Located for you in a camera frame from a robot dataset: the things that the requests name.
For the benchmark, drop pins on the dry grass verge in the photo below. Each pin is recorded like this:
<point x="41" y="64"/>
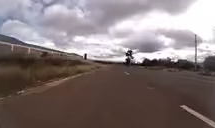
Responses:
<point x="31" y="71"/>

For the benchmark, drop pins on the reddish grey asphalt road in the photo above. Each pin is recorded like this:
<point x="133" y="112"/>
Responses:
<point x="111" y="100"/>

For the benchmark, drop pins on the white dashed lane line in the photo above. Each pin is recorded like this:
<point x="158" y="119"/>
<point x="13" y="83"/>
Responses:
<point x="200" y="116"/>

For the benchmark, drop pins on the dark roadside sign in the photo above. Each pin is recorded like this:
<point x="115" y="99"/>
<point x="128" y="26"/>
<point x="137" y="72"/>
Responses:
<point x="85" y="56"/>

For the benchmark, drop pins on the white road edge line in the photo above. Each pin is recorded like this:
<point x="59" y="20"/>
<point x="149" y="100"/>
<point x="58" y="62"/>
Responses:
<point x="48" y="83"/>

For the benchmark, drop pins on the dark tall tree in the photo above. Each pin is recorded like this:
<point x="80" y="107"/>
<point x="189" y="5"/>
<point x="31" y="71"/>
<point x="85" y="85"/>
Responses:
<point x="129" y="56"/>

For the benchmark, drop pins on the utility pole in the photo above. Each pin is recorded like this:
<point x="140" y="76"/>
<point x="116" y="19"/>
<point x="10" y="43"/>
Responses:
<point x="195" y="51"/>

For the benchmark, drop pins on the row of distant trees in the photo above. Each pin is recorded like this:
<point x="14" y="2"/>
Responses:
<point x="171" y="62"/>

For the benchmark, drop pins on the white rail fence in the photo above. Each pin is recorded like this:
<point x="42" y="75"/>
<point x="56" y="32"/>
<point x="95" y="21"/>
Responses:
<point x="25" y="48"/>

